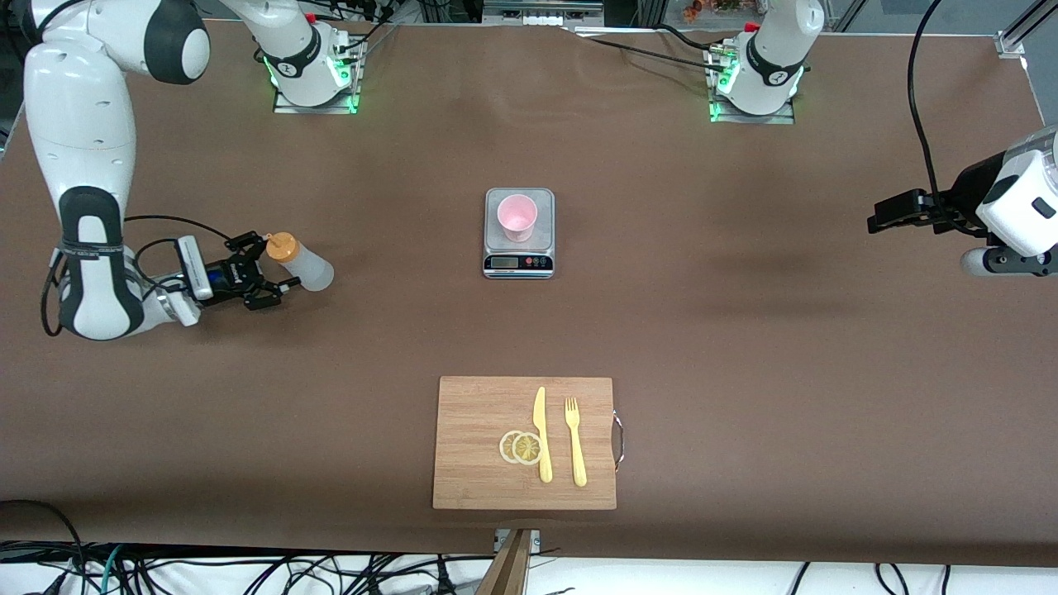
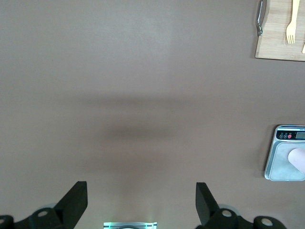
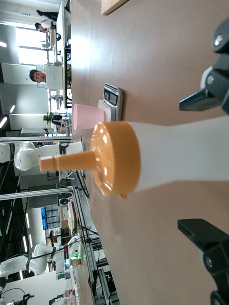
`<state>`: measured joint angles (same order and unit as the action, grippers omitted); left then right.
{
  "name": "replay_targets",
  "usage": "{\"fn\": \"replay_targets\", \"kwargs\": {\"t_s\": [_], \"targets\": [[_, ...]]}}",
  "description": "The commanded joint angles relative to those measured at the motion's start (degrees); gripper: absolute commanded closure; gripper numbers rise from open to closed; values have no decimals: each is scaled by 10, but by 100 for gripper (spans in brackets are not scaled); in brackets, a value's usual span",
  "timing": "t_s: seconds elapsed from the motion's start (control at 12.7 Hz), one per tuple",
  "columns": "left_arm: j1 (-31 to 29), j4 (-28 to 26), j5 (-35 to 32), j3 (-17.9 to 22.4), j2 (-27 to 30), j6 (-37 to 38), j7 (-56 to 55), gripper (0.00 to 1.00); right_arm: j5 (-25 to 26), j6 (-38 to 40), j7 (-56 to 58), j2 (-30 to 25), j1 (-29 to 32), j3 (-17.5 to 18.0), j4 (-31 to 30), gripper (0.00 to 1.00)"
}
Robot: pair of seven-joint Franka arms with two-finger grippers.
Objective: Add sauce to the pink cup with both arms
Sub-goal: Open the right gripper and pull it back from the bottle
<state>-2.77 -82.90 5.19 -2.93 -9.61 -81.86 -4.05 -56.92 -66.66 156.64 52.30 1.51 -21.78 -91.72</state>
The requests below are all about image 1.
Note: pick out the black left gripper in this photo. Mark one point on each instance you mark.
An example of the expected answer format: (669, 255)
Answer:
(964, 195)

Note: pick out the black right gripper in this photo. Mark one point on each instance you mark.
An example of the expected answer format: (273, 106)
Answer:
(229, 277)

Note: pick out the clear sauce bottle orange cap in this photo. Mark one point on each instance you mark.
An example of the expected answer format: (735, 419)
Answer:
(310, 268)

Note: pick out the pink cup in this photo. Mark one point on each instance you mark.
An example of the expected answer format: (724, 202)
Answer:
(517, 216)

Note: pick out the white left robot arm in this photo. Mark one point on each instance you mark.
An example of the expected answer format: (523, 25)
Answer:
(1025, 202)

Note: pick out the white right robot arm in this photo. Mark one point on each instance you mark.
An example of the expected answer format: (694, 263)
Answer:
(83, 124)

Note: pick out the silver kitchen scale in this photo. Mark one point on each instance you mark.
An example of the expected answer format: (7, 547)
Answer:
(518, 263)

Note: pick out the wooden cutting board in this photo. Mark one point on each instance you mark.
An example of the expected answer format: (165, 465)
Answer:
(479, 430)

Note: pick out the lemon slice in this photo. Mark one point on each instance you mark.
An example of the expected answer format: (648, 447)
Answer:
(526, 449)
(505, 447)

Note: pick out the yellow plastic knife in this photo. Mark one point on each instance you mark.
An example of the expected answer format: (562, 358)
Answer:
(541, 413)

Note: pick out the yellow plastic fork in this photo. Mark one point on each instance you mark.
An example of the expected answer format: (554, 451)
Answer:
(576, 450)

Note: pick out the white power strip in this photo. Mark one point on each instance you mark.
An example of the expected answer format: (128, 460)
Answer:
(541, 18)

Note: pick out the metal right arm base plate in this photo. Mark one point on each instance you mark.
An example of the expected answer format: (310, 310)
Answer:
(318, 109)

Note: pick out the aluminium frame profile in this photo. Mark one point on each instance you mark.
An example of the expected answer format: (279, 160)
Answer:
(1010, 43)

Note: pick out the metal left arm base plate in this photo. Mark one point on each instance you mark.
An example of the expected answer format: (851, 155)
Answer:
(752, 119)

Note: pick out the metal table bracket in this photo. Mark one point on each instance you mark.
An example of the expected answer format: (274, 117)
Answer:
(536, 541)

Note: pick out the wooden post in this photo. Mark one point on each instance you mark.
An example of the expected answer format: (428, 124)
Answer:
(508, 570)

